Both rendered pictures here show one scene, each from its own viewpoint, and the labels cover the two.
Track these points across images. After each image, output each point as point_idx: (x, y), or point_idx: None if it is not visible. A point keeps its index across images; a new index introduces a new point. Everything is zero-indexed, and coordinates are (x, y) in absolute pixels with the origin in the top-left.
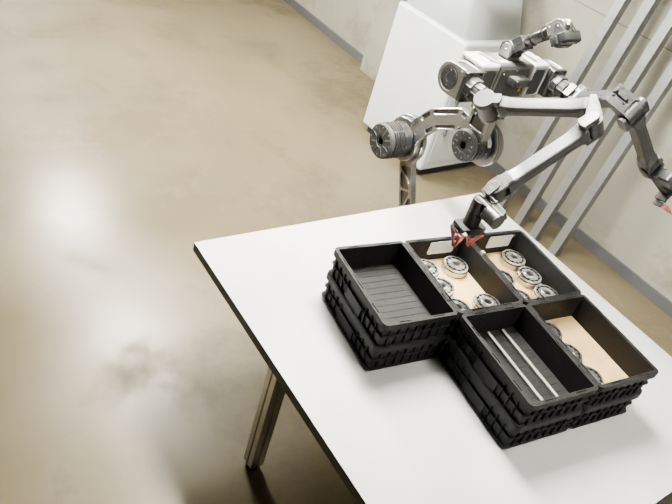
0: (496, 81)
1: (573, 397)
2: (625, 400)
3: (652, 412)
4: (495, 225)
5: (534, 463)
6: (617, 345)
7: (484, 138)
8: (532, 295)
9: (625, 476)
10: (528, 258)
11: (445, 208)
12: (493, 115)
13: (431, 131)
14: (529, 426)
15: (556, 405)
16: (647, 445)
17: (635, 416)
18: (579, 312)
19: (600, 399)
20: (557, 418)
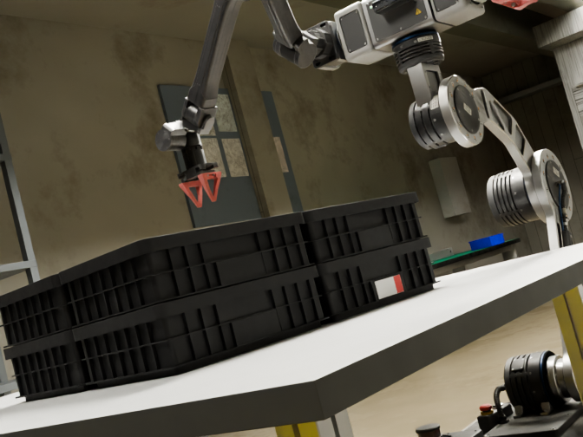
0: (367, 21)
1: (26, 289)
2: (130, 320)
3: (210, 372)
4: (161, 145)
5: (1, 411)
6: (219, 250)
7: (420, 99)
8: None
9: (1, 422)
10: (393, 225)
11: (538, 254)
12: (290, 51)
13: (507, 149)
14: (10, 348)
15: (27, 310)
16: (98, 401)
17: (178, 377)
18: (296, 245)
19: (89, 312)
20: (37, 340)
